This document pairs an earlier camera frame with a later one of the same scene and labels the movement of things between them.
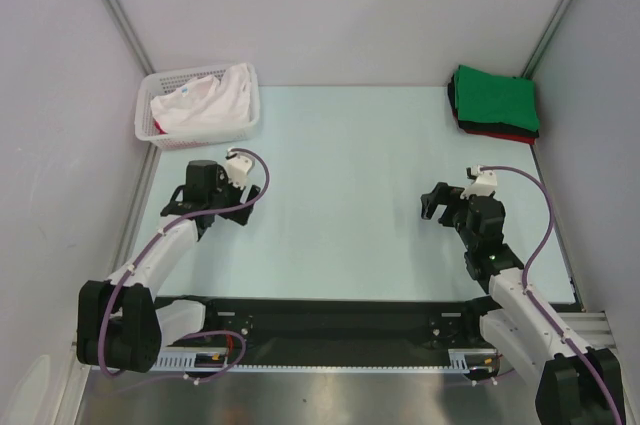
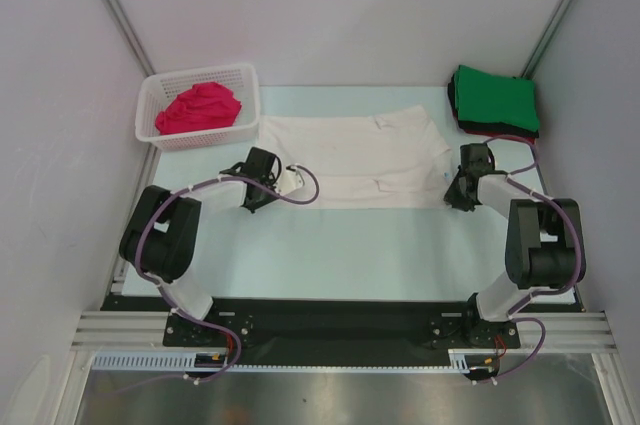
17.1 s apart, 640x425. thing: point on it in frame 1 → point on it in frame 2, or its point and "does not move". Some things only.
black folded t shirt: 486,126 does not move
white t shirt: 206,102 → 390,158
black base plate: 340,331 does not move
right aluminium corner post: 561,11 does not move
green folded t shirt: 482,97 does not move
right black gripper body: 461,205 → 455,195
